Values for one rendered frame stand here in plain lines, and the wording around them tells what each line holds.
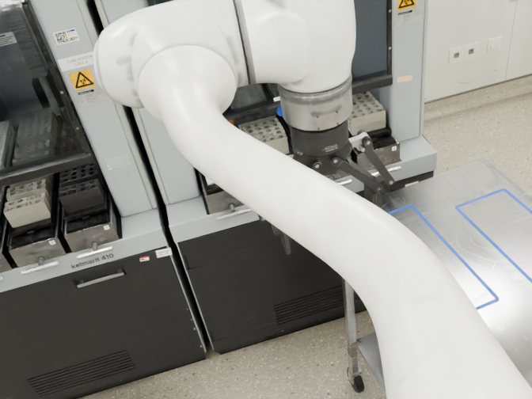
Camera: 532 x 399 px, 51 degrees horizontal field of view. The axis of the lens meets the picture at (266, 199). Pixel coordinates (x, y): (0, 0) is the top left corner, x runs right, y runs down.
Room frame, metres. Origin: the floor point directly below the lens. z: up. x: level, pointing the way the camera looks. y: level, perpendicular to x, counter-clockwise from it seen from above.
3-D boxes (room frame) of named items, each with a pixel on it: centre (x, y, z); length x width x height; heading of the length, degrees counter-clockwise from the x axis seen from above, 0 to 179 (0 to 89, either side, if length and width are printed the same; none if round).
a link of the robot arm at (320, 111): (0.61, -0.08, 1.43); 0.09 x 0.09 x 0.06
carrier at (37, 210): (1.26, 0.66, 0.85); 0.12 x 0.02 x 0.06; 98
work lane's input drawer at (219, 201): (1.56, 0.14, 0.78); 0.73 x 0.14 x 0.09; 8
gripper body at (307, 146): (0.61, -0.08, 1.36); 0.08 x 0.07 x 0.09; 98
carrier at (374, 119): (1.39, -0.34, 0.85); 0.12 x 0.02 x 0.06; 97
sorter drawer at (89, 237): (1.51, 0.54, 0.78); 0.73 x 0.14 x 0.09; 8
